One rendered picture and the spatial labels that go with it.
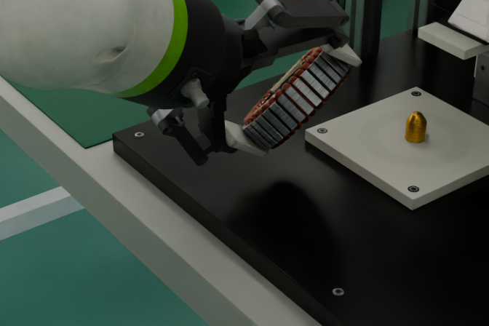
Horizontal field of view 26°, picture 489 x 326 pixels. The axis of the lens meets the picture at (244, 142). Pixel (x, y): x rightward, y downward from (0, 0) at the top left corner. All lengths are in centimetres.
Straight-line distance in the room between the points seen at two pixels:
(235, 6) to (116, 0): 75
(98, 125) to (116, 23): 49
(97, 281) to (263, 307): 126
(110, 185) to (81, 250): 118
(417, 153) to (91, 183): 31
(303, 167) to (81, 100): 29
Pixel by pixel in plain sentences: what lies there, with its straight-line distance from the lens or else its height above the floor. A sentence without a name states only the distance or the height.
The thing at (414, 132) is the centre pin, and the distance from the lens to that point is 101.
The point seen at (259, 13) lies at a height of 97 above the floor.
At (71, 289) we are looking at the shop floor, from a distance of 209.
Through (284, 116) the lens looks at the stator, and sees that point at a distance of 90.
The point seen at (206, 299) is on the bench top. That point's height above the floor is 73.
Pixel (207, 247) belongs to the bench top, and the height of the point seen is 75.
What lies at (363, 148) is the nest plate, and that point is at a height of 78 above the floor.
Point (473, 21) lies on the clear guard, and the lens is 71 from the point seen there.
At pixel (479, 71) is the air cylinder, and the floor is 80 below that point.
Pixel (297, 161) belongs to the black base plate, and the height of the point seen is 77.
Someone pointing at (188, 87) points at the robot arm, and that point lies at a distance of 72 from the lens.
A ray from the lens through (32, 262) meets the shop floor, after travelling 217.
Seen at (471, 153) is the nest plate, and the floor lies 78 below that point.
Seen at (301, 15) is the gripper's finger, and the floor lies 96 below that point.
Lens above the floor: 131
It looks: 31 degrees down
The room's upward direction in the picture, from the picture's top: straight up
